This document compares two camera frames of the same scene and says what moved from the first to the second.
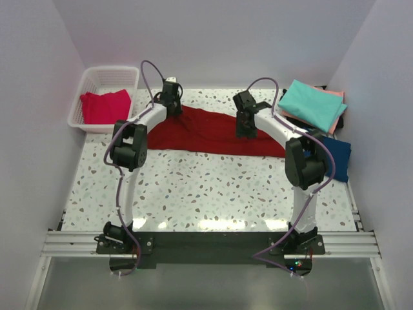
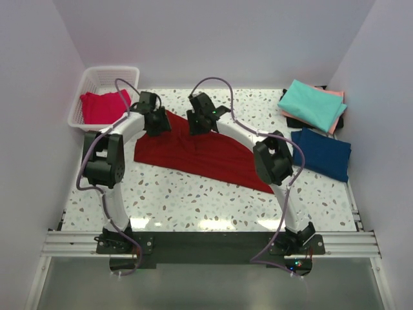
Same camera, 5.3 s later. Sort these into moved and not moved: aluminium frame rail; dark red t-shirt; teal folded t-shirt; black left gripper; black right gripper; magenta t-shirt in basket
Moved: dark red t-shirt; black right gripper; black left gripper
Not moved: teal folded t-shirt; aluminium frame rail; magenta t-shirt in basket
